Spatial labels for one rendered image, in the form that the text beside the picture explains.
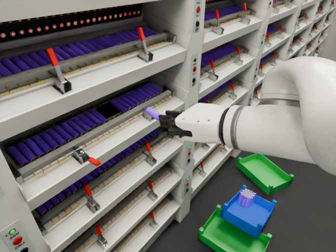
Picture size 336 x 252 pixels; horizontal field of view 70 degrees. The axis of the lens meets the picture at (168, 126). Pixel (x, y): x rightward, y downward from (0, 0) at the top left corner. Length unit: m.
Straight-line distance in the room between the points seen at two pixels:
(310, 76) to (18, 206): 0.59
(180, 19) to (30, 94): 0.52
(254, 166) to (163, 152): 0.99
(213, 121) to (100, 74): 0.32
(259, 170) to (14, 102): 1.57
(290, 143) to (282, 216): 1.21
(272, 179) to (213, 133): 1.36
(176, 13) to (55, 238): 0.77
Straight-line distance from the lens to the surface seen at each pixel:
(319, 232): 1.63
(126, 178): 0.89
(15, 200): 0.62
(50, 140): 0.71
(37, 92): 0.58
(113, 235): 1.00
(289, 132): 0.41
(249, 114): 0.44
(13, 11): 0.51
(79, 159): 0.68
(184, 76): 0.90
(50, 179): 0.66
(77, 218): 0.82
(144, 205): 1.06
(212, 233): 1.42
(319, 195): 1.83
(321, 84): 0.33
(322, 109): 0.30
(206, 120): 0.46
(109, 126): 0.74
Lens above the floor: 1.18
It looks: 33 degrees down
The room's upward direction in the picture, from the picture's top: straight up
